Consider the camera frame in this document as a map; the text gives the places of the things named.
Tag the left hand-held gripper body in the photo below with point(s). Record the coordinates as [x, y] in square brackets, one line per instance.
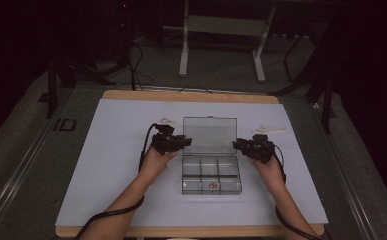
[164, 141]

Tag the metal floor rail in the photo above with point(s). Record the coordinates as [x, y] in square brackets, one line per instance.
[16, 178]
[354, 196]

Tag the small reddish metal piece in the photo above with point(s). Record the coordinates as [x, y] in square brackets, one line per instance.
[213, 185]

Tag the white metal stand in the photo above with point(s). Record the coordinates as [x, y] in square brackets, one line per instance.
[226, 26]

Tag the black stand with legs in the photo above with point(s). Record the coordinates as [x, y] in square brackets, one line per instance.
[327, 100]
[52, 86]

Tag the person's right hand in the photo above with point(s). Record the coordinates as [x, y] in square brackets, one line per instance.
[269, 171]

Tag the pale blue table mat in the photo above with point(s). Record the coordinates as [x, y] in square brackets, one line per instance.
[114, 140]

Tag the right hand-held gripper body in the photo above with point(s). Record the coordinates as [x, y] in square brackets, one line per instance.
[261, 148]

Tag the clear plastic compartment box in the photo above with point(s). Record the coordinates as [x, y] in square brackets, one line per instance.
[211, 166]

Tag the person's left hand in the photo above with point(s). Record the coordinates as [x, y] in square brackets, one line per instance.
[156, 165]

